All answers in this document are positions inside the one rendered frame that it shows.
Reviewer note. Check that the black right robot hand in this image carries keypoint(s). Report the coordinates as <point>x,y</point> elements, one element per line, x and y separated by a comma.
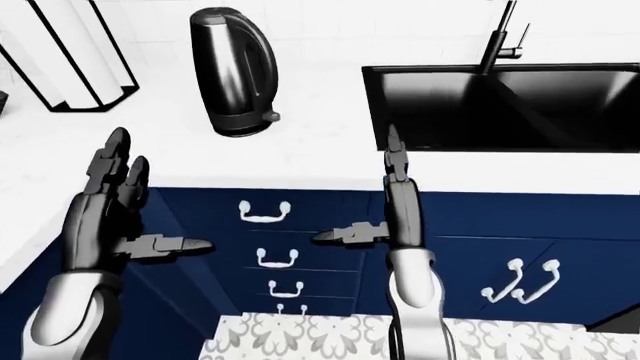
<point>403,221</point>

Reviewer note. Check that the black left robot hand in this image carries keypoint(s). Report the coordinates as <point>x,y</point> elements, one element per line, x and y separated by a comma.
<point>92,221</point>

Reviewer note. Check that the black kettle lever knob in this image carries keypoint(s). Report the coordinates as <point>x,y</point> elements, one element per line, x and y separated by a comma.
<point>273,116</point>

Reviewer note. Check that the black steel electric kettle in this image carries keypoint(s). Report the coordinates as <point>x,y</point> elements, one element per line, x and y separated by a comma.
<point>230,71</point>

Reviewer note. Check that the navy blue drawer cabinet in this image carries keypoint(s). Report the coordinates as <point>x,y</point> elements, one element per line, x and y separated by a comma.
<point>300,255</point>

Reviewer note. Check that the dark object at counter edge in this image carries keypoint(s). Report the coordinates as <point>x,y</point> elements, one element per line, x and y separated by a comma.
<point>3,101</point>

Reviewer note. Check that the black kitchen sink basin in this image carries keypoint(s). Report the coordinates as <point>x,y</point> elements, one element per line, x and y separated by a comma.
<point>505,107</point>

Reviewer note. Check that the black sink faucet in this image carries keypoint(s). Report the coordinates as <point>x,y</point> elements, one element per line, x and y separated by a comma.
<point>502,37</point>

